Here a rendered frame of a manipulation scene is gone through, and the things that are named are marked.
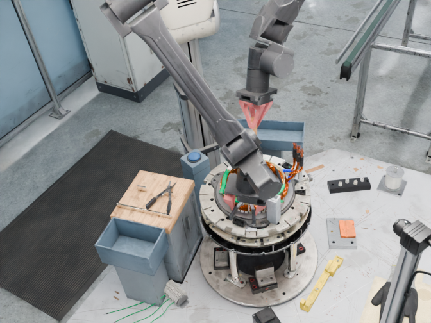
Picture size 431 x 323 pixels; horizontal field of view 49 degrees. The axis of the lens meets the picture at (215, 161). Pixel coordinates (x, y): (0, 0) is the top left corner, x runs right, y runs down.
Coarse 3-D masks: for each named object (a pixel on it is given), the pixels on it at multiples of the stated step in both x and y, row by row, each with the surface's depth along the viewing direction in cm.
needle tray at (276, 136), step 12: (240, 120) 168; (264, 120) 166; (276, 120) 165; (264, 132) 167; (276, 132) 167; (288, 132) 166; (300, 132) 165; (264, 144) 160; (276, 144) 158; (288, 144) 157; (300, 144) 156; (276, 156) 164
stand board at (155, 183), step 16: (144, 176) 151; (160, 176) 150; (128, 192) 146; (144, 192) 145; (160, 192) 145; (176, 192) 144; (144, 208) 140; (160, 208) 140; (176, 208) 139; (160, 224) 135
